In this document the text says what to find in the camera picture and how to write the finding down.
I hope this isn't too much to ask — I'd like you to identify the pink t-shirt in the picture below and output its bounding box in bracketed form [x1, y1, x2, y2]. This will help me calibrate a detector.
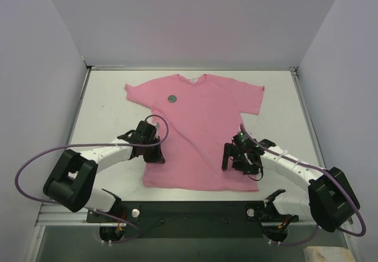
[125, 74, 265, 192]

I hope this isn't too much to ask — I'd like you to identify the round green brooch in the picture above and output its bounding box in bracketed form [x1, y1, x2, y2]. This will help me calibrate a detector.
[168, 95, 177, 103]

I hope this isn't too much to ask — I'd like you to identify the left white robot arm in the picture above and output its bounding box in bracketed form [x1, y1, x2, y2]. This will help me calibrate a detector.
[43, 120, 165, 222]

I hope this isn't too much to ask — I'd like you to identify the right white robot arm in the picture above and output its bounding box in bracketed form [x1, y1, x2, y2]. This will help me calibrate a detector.
[221, 130, 360, 232]

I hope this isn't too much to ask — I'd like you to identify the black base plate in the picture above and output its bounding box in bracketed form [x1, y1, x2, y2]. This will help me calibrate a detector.
[87, 200, 299, 239]

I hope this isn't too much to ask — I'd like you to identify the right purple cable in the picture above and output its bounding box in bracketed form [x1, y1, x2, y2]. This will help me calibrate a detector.
[239, 123, 367, 247]

